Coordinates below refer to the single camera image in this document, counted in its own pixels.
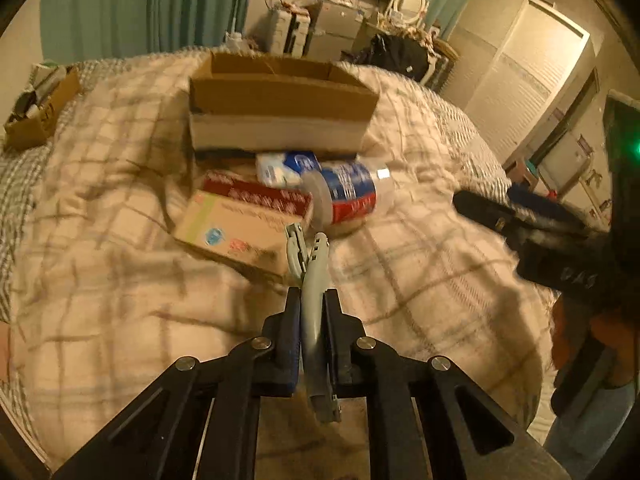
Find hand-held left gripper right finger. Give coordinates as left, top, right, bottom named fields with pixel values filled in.
left=323, top=288, right=573, bottom=480

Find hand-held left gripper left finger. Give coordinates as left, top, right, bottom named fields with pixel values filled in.
left=51, top=287, right=304, bottom=480

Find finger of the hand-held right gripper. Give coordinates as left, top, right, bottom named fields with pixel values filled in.
left=506, top=183, right=588, bottom=233
left=452, top=189, right=523, bottom=235

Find grey hand tool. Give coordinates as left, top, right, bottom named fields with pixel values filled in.
left=285, top=224, right=343, bottom=424

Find person's right hand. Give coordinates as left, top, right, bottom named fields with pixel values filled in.
left=551, top=294, right=640, bottom=388

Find tan and red carton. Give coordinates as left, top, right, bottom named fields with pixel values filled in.
left=173, top=189, right=307, bottom=277

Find red flat box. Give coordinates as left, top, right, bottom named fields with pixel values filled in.
left=201, top=169, right=314, bottom=222

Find plastic bottle blue red label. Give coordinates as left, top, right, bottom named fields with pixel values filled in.
left=300, top=156, right=397, bottom=237

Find white wardrobe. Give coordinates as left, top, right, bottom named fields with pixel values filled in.
left=447, top=0, right=592, bottom=158

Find white blue tissue packet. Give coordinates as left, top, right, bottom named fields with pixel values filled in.
left=255, top=150, right=322, bottom=189

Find black bag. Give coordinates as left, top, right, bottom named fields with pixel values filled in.
left=352, top=32, right=432, bottom=81

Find plaid bed blanket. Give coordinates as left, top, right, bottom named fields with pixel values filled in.
left=0, top=45, right=556, bottom=468

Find person's leg in jeans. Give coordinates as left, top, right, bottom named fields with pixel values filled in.
left=542, top=382, right=637, bottom=479

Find large open cardboard box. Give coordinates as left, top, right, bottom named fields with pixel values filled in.
left=188, top=51, right=381, bottom=159

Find grey storage drawers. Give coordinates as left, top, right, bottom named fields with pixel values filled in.
left=304, top=0, right=373, bottom=63

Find small cardboard box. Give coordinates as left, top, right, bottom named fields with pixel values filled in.
left=4, top=66, right=84, bottom=152

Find teal curtain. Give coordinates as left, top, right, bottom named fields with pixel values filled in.
left=39, top=0, right=257, bottom=63

